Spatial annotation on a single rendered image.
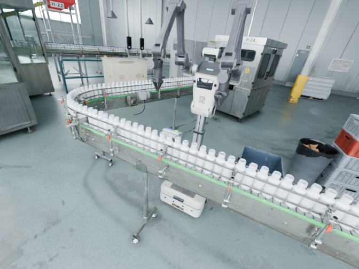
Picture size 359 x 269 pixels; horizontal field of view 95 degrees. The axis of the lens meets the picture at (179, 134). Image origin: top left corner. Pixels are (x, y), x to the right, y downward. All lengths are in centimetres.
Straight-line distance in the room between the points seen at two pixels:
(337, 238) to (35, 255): 216
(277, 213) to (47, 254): 186
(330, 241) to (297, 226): 15
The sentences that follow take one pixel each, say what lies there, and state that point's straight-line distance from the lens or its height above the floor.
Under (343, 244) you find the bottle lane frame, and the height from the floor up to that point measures 93.
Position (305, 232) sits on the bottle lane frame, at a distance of 121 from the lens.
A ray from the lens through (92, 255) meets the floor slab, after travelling 196.
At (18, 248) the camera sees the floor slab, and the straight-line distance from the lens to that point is 225.
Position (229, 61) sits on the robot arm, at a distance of 99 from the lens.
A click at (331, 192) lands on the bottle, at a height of 115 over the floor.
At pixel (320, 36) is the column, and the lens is 858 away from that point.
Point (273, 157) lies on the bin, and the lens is 166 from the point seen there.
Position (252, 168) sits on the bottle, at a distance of 100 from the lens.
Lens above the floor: 170
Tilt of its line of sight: 29 degrees down
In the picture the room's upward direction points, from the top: 6 degrees clockwise
